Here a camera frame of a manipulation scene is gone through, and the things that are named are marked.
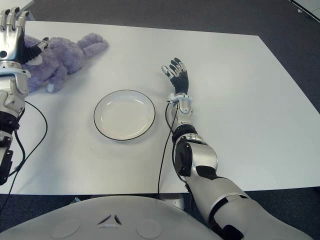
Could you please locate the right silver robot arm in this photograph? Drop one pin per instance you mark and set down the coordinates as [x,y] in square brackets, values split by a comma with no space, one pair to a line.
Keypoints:
[205,155]

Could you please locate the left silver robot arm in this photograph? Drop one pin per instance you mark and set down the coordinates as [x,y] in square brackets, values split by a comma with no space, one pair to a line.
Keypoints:
[12,87]

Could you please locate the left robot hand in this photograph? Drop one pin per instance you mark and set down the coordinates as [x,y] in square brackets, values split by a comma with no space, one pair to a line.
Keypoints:
[11,42]

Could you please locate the metal table clamp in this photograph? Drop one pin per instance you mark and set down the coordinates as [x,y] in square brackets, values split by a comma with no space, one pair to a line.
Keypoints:
[75,200]

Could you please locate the white plate black rim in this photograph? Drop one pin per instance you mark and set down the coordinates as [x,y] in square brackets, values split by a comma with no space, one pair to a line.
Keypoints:
[123,116]

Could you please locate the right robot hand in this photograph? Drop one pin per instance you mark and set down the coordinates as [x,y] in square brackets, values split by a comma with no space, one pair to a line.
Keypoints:
[180,80]

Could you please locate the purple plush doll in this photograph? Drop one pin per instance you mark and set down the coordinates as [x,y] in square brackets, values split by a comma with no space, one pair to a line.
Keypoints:
[67,56]

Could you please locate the silver robot torso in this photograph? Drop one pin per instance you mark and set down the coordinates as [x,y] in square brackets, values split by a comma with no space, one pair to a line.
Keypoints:
[75,220]

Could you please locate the silver table leg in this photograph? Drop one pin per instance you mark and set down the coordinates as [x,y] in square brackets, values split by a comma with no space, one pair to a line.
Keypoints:
[175,200]

